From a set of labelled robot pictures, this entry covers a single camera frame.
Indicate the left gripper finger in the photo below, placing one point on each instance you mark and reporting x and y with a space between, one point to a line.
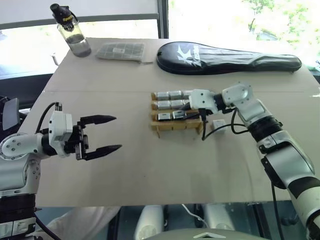
98 119
105 150

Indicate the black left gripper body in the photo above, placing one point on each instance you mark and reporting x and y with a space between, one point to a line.
80 141

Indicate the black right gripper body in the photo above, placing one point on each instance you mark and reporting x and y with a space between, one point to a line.
194 111

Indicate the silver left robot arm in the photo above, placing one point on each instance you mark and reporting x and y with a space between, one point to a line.
15 147

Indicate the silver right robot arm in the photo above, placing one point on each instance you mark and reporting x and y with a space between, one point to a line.
282 155

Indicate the wooden battery rack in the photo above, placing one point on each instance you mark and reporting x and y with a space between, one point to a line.
175 126

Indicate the small white block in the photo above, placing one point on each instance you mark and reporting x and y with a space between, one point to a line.
218 124

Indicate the black racket bag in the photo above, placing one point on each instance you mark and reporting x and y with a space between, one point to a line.
212 62

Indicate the white cloth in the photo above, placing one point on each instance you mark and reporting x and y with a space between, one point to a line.
82 220

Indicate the grey flat screen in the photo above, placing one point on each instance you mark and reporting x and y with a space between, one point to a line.
11 113

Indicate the white rounded robot leg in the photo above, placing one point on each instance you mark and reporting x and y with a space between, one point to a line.
150 220
217 216

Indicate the clear bottle with black cap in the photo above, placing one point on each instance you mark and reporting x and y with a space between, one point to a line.
75 40

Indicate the grey rounded shape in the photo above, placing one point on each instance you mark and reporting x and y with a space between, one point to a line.
207 235

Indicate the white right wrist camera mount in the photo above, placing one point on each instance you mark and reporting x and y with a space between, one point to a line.
202 100

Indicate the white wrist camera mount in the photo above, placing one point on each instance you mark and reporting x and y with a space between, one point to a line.
60 130
202 100

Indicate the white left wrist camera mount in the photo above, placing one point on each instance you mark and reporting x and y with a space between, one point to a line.
60 130

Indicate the dark window frame post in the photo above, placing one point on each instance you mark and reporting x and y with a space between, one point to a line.
163 18

